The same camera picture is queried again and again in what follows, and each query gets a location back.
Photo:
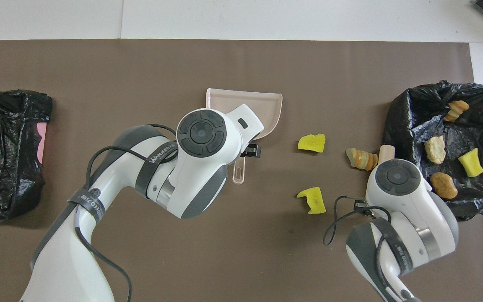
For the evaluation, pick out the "black trash bag pink bin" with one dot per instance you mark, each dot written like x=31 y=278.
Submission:
x=6 y=167

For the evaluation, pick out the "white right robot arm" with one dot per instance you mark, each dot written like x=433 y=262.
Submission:
x=409 y=209

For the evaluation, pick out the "beige striped bread piece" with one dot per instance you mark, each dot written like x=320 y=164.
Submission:
x=456 y=110

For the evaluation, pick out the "beige hand brush black bristles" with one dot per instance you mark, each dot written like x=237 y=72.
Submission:
x=386 y=152

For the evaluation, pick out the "orange striped croissant piece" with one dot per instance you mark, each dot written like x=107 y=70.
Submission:
x=361 y=159

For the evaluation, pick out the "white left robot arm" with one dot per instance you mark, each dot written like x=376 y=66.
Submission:
x=199 y=167

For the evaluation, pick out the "brown bread nugget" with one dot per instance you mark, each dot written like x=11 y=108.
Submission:
x=445 y=186

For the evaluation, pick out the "brown table mat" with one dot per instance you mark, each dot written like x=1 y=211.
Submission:
x=99 y=75

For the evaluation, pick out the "notched yellow sponge piece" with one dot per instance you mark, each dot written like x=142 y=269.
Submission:
x=313 y=201

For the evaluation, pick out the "small yellow sponge piece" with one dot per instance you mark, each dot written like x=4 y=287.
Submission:
x=471 y=162

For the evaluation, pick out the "beige plastic dustpan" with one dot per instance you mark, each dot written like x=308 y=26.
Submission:
x=266 y=105

